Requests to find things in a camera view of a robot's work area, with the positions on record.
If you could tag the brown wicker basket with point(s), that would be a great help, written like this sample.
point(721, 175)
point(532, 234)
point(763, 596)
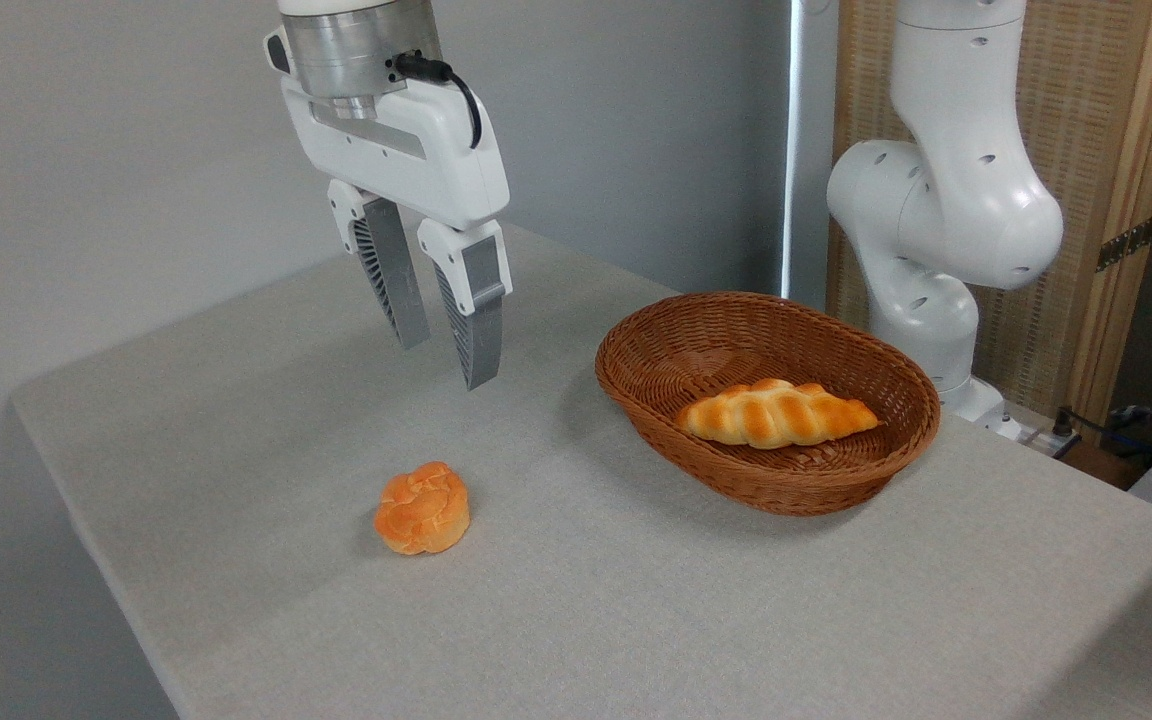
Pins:
point(796, 485)

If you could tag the long braided bread loaf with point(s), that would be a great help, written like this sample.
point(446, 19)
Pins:
point(776, 413)

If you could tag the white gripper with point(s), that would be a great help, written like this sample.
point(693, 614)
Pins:
point(436, 150)

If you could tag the grey tablecloth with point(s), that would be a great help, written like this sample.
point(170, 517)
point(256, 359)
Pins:
point(576, 600)

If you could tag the wooden woven folding screen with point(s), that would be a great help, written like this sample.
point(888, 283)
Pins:
point(1096, 120)

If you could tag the round orange bread roll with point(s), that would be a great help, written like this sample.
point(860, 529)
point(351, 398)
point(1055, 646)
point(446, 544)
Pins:
point(422, 510)

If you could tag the dark metal screen hinge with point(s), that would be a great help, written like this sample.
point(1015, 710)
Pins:
point(1126, 243)

